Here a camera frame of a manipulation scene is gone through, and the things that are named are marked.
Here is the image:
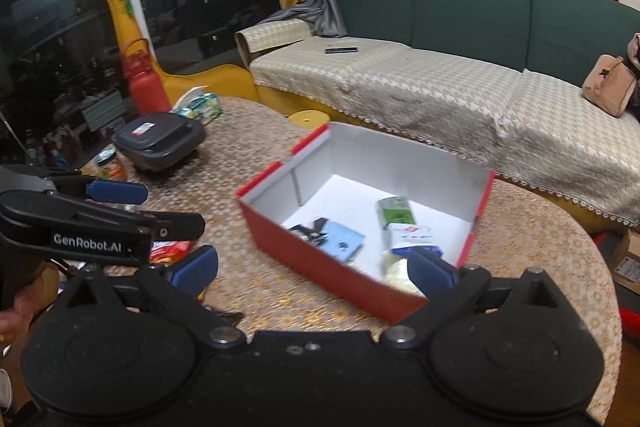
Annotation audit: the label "beige houndstooth sofa cover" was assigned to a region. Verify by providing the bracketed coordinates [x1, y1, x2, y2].
[248, 38, 640, 229]

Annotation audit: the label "beige armrest cover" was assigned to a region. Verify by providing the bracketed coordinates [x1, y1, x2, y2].
[235, 18, 312, 66]

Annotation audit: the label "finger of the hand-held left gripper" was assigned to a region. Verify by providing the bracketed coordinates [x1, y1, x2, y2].
[0, 192, 206, 241]
[0, 165, 149, 206]

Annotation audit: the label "green tissue pack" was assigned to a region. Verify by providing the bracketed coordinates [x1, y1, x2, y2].
[170, 87, 224, 124]

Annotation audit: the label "green sofa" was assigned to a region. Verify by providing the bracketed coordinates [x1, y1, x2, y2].
[327, 0, 640, 81]

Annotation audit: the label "yellow round stool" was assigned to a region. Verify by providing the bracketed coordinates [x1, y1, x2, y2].
[288, 109, 334, 131]

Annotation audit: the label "black lidded pot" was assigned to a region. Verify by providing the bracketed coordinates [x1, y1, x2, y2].
[112, 112, 207, 172]

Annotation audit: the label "pink down jacket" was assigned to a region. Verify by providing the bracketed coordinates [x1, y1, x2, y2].
[626, 33, 640, 74]

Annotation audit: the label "glass jar orange contents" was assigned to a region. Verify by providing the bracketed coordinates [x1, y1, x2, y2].
[95, 148, 127, 182]

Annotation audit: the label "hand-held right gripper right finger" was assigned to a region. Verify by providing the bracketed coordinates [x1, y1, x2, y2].
[380, 247, 568, 348]

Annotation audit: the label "red water bottle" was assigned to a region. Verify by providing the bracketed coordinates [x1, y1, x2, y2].
[121, 38, 171, 116]

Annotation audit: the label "green snack packet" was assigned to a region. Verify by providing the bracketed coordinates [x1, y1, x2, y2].
[376, 197, 417, 234]

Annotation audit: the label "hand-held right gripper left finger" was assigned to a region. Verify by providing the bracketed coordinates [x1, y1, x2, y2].
[65, 245, 248, 348]

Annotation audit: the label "light blue snack packet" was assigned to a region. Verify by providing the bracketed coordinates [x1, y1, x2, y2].
[320, 222, 366, 264]

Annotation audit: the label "cream snack packet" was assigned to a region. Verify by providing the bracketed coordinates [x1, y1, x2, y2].
[381, 249, 422, 296]

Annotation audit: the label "black snack packet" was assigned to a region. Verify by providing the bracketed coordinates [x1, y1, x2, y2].
[287, 217, 329, 249]

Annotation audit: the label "beige handbag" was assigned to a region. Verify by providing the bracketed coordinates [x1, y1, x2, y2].
[582, 54, 639, 118]

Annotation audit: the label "yellow giraffe seat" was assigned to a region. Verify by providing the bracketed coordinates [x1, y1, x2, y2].
[76, 0, 261, 108]

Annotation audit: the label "person's left hand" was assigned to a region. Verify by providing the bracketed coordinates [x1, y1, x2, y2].
[0, 293, 34, 348]

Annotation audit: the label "white and blue snack packet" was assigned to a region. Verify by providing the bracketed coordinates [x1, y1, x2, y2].
[385, 223, 444, 261]

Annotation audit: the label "red snack packet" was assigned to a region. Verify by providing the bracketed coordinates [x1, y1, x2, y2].
[149, 239, 196, 264]

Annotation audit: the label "red flat item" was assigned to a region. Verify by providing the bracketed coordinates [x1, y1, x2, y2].
[591, 231, 627, 254]

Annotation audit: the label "red cardboard box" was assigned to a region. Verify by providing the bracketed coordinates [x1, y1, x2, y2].
[235, 122, 496, 326]

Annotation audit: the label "brown cardboard box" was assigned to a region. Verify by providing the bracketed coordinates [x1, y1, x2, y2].
[611, 229, 640, 296]

